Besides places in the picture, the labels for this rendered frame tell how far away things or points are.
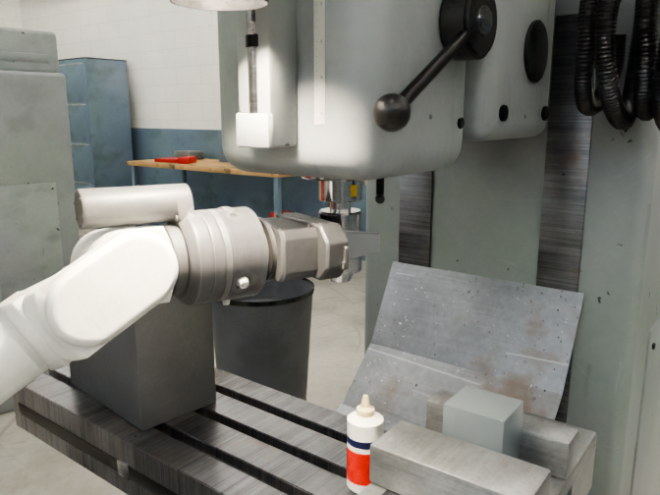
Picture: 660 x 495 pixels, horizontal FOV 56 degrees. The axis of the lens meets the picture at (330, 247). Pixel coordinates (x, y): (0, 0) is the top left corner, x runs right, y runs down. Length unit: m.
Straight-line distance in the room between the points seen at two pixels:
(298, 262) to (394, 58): 0.21
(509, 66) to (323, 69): 0.24
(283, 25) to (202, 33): 6.70
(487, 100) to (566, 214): 0.30
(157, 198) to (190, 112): 6.86
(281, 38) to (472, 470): 0.40
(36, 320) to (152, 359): 0.36
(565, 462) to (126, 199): 0.47
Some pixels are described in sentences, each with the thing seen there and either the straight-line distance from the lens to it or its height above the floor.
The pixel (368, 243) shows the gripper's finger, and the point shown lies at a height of 1.24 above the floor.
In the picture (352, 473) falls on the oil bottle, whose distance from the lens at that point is 0.72.
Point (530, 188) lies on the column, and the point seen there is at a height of 1.26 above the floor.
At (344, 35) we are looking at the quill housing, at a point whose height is 1.43.
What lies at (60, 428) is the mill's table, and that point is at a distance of 1.01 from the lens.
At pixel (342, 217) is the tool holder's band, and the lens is 0.64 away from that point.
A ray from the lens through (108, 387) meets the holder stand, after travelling 0.94.
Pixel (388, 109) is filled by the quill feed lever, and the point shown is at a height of 1.37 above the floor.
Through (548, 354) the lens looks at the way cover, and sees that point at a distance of 0.94.
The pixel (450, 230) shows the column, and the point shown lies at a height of 1.19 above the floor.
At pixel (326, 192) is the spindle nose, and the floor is 1.29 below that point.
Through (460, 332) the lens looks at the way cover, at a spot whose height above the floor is 1.04.
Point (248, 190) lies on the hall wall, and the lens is 6.76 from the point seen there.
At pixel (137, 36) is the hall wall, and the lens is 8.19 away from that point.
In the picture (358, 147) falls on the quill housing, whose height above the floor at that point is 1.34.
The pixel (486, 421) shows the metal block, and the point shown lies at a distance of 0.60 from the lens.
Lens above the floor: 1.37
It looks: 12 degrees down
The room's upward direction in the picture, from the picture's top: straight up
